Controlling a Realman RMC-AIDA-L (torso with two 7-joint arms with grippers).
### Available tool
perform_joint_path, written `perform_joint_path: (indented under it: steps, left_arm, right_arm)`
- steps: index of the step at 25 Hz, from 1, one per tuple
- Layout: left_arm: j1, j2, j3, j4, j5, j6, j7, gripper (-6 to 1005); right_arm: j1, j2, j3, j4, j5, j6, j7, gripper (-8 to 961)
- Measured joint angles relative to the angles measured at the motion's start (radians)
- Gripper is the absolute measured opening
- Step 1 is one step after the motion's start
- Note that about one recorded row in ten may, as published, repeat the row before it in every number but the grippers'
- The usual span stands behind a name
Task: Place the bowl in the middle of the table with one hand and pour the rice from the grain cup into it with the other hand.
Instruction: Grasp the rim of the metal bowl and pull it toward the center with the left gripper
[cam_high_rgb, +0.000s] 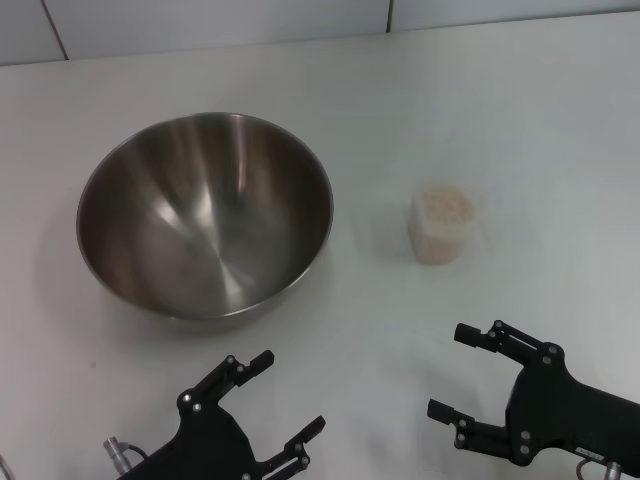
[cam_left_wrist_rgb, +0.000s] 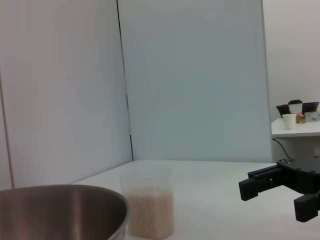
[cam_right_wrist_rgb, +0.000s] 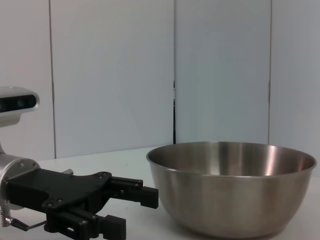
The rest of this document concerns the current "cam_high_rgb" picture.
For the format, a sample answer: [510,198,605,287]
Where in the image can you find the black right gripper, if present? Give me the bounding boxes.
[426,319,640,468]

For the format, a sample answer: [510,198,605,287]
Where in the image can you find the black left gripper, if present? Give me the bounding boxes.
[117,350,328,480]

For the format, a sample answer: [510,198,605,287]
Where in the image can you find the clear plastic cup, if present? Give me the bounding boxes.
[408,183,484,265]

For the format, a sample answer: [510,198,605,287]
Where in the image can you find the stainless steel mixing bowl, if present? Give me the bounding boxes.
[75,111,335,335]

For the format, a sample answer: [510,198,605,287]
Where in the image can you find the right gripper cable with plug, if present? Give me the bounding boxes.
[574,458,624,480]

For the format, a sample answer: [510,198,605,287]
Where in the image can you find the gripper cable with plug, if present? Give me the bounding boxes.
[103,436,151,471]
[574,458,624,480]

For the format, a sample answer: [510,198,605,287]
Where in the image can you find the left gripper cable with plug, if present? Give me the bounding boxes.
[103,436,151,471]

